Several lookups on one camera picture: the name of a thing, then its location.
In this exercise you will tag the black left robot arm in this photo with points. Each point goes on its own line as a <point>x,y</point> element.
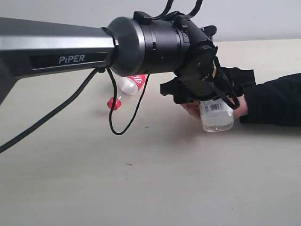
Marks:
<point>127,46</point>

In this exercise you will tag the black sleeved forearm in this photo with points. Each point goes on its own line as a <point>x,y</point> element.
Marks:
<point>275,102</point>

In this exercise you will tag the clear bottle white barcode label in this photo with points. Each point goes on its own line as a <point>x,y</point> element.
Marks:
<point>216,116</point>

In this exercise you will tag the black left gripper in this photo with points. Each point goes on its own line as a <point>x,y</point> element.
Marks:
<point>202,78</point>

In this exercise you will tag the person's open hand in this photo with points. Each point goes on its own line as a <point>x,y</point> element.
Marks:
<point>193,108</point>

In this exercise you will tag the clear cola bottle red label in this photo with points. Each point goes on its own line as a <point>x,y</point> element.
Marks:
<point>128,87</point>

